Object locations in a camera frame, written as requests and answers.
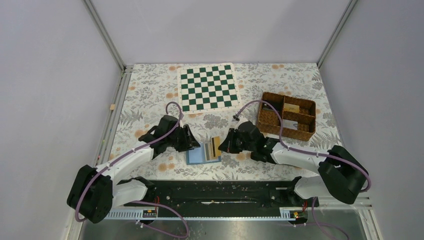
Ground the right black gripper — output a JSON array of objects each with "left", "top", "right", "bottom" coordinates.
[{"left": 218, "top": 128, "right": 256, "bottom": 154}]

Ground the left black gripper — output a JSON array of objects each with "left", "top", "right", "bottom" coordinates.
[{"left": 166, "top": 124, "right": 200, "bottom": 153}]

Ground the blue card holder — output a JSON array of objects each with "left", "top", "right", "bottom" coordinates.
[{"left": 186, "top": 143, "right": 222, "bottom": 165}]

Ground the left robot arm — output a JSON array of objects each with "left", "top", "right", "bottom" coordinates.
[{"left": 66, "top": 115, "right": 200, "bottom": 224}]

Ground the black card in basket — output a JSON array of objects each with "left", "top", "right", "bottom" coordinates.
[{"left": 262, "top": 100, "right": 283, "bottom": 112}]

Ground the white card in basket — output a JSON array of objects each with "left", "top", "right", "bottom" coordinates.
[{"left": 282, "top": 119, "right": 299, "bottom": 130}]

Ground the gold card in basket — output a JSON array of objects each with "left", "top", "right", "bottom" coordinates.
[{"left": 283, "top": 103, "right": 300, "bottom": 113}]

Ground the green white chessboard mat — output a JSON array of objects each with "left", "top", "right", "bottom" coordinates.
[{"left": 177, "top": 62, "right": 243, "bottom": 114}]

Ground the brown wicker basket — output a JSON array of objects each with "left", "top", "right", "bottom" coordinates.
[{"left": 256, "top": 92, "right": 317, "bottom": 141}]

